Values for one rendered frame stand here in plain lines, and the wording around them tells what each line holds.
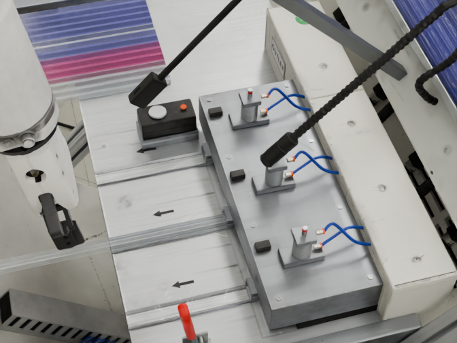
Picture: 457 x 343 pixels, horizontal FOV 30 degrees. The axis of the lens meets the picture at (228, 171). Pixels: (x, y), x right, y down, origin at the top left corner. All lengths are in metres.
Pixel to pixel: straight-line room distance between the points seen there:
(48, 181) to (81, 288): 0.70
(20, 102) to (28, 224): 0.78
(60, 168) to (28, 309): 0.54
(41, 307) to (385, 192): 0.62
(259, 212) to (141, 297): 0.17
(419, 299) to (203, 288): 0.25
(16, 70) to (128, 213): 0.37
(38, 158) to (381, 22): 0.52
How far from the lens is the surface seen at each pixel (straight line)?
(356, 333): 1.01
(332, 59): 1.19
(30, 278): 1.51
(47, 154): 0.87
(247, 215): 1.03
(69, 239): 0.96
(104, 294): 1.60
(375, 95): 1.32
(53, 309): 1.43
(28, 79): 0.81
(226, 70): 1.28
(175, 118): 1.15
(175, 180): 1.14
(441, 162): 1.03
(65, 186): 0.90
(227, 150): 1.09
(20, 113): 0.82
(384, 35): 1.15
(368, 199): 1.04
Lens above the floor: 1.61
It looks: 27 degrees down
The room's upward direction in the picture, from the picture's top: 49 degrees clockwise
